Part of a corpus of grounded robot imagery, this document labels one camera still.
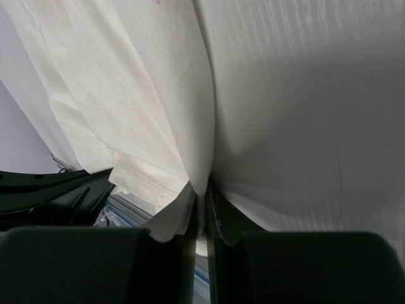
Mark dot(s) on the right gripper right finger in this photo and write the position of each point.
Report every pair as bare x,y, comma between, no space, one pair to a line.
248,264

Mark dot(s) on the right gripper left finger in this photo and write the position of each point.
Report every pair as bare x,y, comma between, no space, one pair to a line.
102,265

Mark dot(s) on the aluminium mounting rail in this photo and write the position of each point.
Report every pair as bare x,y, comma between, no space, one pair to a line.
136,212

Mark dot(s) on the white t-shirt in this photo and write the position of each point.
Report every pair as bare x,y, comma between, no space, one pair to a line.
294,108

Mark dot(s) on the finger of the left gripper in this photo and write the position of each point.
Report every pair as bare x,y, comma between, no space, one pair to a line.
73,198

